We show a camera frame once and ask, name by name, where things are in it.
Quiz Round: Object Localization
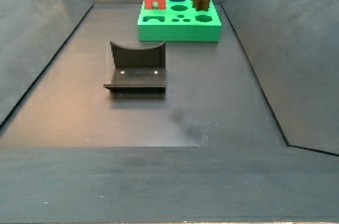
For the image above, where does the green shape sorting board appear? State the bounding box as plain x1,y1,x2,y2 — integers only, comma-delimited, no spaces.
138,0,222,43

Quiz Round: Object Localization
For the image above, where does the black curved stand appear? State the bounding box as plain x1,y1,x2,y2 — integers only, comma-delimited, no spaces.
103,42,167,91

